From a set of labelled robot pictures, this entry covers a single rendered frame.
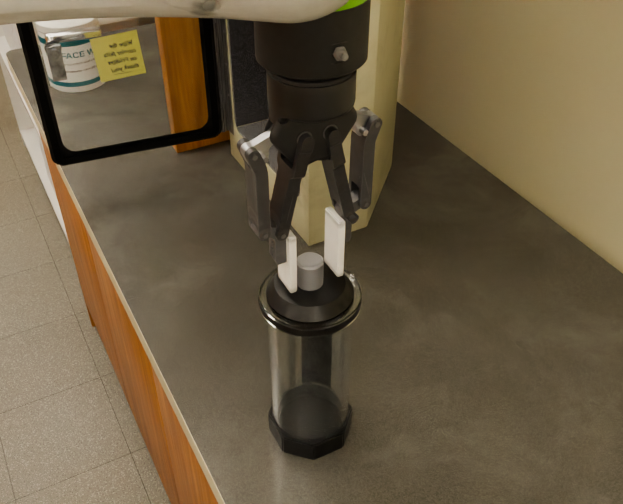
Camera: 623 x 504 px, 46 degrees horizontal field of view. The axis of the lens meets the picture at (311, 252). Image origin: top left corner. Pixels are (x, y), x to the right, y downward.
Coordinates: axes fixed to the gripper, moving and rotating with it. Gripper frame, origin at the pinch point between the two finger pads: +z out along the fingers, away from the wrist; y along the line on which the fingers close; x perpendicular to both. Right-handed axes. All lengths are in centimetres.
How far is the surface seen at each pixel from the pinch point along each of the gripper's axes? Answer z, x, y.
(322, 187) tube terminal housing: 17.3, -31.7, -18.5
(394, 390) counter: 28.0, 0.0, -12.3
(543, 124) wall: 15, -28, -59
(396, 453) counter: 28.0, 8.3, -7.3
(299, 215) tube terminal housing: 23.9, -34.9, -16.1
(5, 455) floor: 122, -93, 45
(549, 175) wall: 23, -25, -59
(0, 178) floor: 122, -234, 23
